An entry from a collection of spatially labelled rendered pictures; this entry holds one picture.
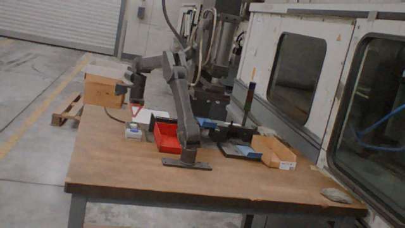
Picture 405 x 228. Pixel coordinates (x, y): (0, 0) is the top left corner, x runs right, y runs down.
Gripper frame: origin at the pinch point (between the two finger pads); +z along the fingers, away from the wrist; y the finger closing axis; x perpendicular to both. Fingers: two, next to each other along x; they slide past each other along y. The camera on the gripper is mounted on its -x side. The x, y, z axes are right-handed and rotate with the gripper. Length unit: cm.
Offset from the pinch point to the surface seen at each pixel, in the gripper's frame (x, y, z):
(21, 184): -64, -115, 99
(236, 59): 141, -298, -4
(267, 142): 67, 6, 2
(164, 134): 15.6, 2.7, 6.3
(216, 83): 36.1, -0.6, -21.5
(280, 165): 64, 30, 5
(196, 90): 26.6, 2.6, -17.0
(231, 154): 42.8, 23.9, 4.9
